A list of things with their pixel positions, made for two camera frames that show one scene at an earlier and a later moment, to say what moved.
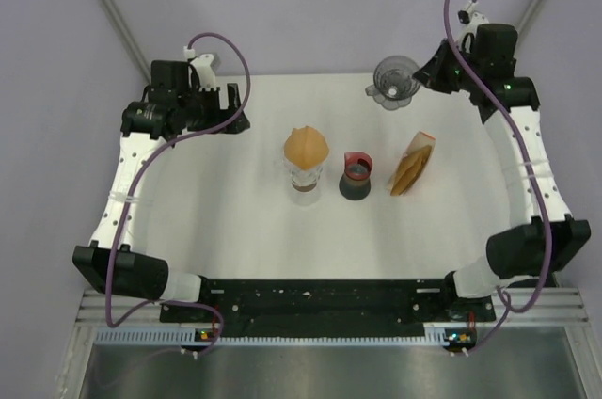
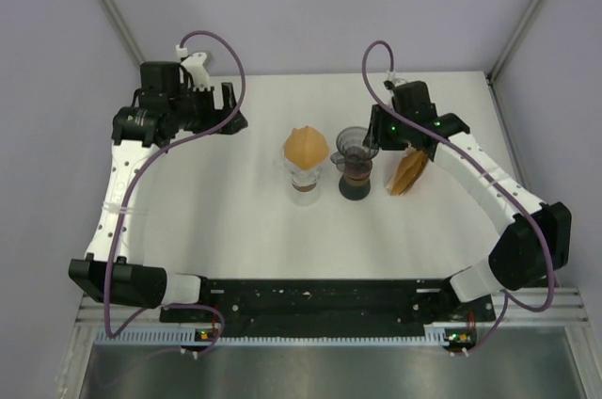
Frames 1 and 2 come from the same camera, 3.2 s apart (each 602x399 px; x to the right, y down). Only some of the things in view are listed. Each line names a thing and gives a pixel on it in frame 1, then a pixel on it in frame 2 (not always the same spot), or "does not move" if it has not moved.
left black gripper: x=218 y=116 does not move
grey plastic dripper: x=393 y=83 -> x=352 y=149
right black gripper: x=430 y=73 -> x=375 y=136
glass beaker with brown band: x=305 y=193 does not move
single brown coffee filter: x=306 y=148 does not move
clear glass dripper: x=304 y=177 does not move
